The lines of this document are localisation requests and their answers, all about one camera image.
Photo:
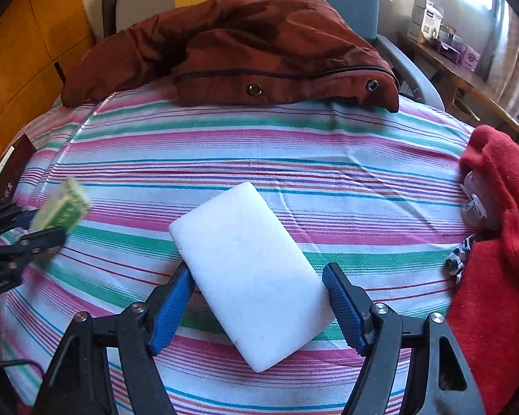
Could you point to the red fleece cloth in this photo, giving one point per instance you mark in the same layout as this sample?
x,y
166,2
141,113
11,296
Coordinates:
x,y
484,313

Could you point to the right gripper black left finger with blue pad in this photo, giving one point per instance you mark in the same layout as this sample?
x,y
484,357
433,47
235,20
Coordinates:
x,y
77,380

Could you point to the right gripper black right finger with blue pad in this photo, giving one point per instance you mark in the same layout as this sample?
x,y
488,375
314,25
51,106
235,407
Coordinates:
x,y
439,379

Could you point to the white foam block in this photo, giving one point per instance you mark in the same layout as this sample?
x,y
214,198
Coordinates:
x,y
263,291

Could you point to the striped tablecloth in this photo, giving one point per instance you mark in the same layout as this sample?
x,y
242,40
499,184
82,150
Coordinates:
x,y
373,191

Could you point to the pink curtain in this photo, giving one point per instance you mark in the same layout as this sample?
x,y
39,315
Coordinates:
x,y
504,71

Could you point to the orange wooden cabinet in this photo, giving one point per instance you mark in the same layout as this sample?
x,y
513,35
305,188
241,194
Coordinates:
x,y
39,41

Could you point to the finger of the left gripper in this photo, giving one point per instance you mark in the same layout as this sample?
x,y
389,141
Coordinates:
x,y
33,244
13,216

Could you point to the white product box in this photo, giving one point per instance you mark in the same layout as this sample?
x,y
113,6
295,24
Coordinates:
x,y
425,21

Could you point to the wooden side desk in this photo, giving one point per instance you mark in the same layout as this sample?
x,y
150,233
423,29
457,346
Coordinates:
x,y
465,95

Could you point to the gold maroon tray box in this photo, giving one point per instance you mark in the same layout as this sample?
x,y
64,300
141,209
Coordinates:
x,y
12,165

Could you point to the maroon jacket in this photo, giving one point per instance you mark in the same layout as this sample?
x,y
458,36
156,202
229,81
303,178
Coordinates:
x,y
239,52

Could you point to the green tea box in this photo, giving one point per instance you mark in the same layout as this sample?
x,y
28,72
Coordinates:
x,y
65,208

